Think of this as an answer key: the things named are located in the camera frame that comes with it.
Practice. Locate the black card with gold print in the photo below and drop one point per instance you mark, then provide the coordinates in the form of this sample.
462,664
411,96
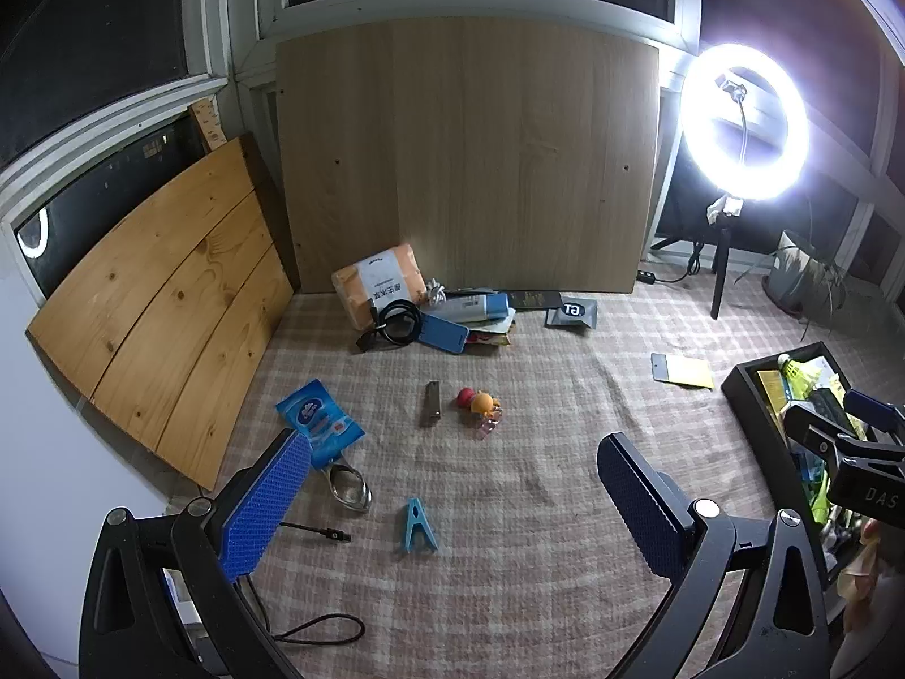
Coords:
535,299

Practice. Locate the pink checkered blanket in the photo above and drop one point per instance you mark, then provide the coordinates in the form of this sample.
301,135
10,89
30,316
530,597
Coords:
565,403

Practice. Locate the potted plant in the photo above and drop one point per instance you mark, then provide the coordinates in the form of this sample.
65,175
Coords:
792,276

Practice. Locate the grey foil packet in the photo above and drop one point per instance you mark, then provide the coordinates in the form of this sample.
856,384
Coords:
571,312

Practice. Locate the person's right hand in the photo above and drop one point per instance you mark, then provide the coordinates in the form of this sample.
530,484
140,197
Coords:
873,580

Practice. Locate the white and blue box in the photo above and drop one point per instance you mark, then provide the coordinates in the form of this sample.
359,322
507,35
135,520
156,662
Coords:
470,308

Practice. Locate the black tripod stand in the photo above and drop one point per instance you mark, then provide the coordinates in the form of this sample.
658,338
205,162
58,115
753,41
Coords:
721,269

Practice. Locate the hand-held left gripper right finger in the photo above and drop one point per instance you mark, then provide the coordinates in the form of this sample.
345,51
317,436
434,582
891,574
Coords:
643,502

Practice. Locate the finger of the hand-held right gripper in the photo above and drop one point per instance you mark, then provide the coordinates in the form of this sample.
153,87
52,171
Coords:
820,431
877,410

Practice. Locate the blue phone case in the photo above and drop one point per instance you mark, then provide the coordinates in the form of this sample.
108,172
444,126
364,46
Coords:
445,334

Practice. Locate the black storage tray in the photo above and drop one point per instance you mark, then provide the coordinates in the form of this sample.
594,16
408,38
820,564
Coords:
753,396

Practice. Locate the grey plastic card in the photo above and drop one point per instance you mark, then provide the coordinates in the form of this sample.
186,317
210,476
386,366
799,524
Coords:
659,366

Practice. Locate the red snack packet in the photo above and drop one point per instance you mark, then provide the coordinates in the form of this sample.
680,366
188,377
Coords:
491,337

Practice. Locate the pink clear plastic toy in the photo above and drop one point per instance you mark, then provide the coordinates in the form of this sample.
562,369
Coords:
488,428

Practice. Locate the yellow paper packet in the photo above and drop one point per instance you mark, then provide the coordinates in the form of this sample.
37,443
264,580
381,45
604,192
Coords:
689,371

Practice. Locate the orange toy figure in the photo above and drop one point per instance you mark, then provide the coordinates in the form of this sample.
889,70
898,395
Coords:
484,403

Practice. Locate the blue clothes peg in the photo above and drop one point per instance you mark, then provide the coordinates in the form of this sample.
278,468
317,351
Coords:
416,534

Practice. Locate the pine plank panel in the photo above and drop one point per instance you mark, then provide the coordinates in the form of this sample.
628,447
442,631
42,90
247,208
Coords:
170,311

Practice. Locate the red ball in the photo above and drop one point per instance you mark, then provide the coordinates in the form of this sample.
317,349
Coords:
465,397

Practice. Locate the blue wet wipes pack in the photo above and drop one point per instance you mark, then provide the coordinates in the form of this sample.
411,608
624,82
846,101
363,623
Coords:
318,421

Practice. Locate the orange tissue pack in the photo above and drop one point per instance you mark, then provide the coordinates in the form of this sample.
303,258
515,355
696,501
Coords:
378,283

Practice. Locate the yellow-green shuttlecock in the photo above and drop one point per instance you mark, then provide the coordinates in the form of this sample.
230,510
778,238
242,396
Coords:
788,364

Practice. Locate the black power strip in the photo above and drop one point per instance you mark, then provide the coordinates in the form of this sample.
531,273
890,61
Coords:
647,276

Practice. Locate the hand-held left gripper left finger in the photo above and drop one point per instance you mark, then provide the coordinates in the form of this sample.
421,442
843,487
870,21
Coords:
265,502

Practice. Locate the white window frame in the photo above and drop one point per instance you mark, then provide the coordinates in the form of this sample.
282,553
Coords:
212,14

